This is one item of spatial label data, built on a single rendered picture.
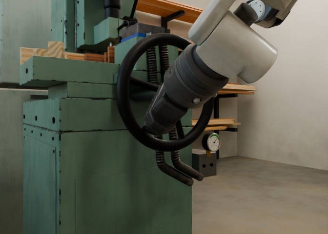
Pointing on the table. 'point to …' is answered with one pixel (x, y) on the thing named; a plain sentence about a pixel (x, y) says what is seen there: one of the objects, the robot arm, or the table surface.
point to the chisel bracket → (107, 32)
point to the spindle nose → (112, 3)
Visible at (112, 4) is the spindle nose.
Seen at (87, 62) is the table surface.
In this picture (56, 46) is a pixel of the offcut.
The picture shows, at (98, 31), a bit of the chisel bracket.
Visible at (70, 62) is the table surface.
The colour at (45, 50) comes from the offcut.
